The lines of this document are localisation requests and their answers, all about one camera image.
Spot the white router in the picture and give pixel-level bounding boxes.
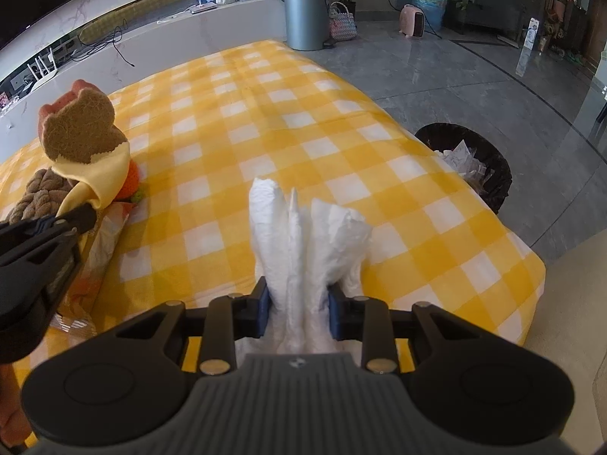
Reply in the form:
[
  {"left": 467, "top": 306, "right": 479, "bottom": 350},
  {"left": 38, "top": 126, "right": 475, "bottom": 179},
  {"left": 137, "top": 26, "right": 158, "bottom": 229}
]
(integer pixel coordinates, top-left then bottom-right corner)
[{"left": 26, "top": 50, "right": 58, "bottom": 91}]

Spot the pink heater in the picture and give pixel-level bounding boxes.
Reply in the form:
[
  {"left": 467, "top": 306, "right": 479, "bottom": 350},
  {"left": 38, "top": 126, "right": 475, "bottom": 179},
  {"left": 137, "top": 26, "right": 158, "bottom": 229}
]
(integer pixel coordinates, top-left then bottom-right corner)
[{"left": 399, "top": 4, "right": 426, "bottom": 39}]

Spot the patterned plastic bag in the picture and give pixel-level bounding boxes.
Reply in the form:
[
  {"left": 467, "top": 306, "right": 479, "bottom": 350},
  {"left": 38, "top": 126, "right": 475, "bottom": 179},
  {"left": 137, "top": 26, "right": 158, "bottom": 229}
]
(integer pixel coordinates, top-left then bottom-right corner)
[{"left": 50, "top": 199, "right": 130, "bottom": 337}]

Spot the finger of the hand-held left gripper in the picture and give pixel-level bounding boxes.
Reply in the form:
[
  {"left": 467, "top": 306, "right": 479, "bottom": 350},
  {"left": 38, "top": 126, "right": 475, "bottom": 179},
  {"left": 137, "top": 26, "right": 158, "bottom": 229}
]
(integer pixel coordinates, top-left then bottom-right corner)
[{"left": 0, "top": 205, "right": 98, "bottom": 247}]

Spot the brown braided rope toy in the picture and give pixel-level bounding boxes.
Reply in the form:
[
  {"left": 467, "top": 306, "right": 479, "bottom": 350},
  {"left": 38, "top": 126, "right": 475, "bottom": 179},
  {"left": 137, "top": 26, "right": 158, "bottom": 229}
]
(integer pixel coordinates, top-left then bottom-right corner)
[{"left": 8, "top": 168, "right": 79, "bottom": 223}]

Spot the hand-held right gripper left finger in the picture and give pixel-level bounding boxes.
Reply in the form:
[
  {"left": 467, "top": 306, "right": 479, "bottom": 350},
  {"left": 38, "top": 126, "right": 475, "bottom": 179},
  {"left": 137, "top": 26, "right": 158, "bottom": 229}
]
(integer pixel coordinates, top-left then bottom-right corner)
[{"left": 114, "top": 276, "right": 272, "bottom": 375}]

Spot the white marble television cabinet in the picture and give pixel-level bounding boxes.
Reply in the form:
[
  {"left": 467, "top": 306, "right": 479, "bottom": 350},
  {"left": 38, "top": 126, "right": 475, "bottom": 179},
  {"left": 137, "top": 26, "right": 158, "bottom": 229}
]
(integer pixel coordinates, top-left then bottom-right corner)
[{"left": 0, "top": 0, "right": 290, "bottom": 152}]

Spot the bear-shaped sponge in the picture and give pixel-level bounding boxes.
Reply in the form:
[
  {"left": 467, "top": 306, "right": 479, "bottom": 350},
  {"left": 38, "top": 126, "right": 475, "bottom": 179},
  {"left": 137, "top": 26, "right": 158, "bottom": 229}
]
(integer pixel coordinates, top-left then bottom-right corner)
[{"left": 39, "top": 80, "right": 129, "bottom": 164}]

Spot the grey metal trash can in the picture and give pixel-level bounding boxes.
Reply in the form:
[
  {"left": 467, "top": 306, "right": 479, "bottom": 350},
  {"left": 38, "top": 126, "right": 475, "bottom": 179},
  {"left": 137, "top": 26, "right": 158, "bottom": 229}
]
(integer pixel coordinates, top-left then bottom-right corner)
[{"left": 283, "top": 0, "right": 330, "bottom": 51}]

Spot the white plastic bag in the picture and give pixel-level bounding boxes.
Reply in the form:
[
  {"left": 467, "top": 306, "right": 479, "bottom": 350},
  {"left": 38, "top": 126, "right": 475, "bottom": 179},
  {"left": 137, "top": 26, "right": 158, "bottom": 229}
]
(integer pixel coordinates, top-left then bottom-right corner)
[{"left": 237, "top": 177, "right": 373, "bottom": 356}]

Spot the crumpled white paper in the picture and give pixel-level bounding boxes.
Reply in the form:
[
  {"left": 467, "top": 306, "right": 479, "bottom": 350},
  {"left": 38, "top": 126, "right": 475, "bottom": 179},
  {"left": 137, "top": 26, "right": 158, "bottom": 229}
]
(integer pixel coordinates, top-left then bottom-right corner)
[{"left": 434, "top": 140, "right": 489, "bottom": 190}]

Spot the black cable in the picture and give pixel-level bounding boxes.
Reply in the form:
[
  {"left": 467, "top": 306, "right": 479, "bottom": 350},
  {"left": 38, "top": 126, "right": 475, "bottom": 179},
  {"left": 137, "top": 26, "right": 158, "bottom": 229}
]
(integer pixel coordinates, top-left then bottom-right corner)
[{"left": 71, "top": 19, "right": 136, "bottom": 68}]

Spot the woven basket bag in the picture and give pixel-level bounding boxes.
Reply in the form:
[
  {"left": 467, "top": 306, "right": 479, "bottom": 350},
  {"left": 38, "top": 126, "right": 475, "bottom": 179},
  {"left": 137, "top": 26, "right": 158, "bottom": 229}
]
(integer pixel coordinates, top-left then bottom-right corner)
[{"left": 329, "top": 1, "right": 357, "bottom": 42}]

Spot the yellow checked tablecloth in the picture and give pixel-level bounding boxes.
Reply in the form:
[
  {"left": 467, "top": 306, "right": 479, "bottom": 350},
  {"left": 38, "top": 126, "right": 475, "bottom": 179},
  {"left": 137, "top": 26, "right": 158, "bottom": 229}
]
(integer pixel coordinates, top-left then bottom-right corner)
[{"left": 0, "top": 39, "right": 547, "bottom": 375}]

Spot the orange knitted carrot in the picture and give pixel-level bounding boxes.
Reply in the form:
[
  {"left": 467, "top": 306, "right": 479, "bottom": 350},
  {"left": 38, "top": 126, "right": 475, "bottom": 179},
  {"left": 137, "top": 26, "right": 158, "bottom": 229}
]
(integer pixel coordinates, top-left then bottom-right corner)
[{"left": 114, "top": 160, "right": 146, "bottom": 204}]

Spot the yellow cloth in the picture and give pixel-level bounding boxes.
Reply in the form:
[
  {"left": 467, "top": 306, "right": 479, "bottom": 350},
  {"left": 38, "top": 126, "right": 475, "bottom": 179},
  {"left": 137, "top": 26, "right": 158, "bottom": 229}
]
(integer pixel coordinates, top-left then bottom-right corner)
[{"left": 51, "top": 142, "right": 131, "bottom": 212}]

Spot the black waste bin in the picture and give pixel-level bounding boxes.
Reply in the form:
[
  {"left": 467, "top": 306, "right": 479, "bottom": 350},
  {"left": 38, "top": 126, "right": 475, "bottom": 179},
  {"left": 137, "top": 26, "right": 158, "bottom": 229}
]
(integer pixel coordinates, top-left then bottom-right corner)
[{"left": 415, "top": 123, "right": 513, "bottom": 215}]

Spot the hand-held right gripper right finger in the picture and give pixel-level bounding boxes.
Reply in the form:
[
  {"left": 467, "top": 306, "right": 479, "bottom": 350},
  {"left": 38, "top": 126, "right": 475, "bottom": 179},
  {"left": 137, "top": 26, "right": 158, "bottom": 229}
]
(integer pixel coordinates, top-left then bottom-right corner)
[{"left": 327, "top": 284, "right": 477, "bottom": 374}]

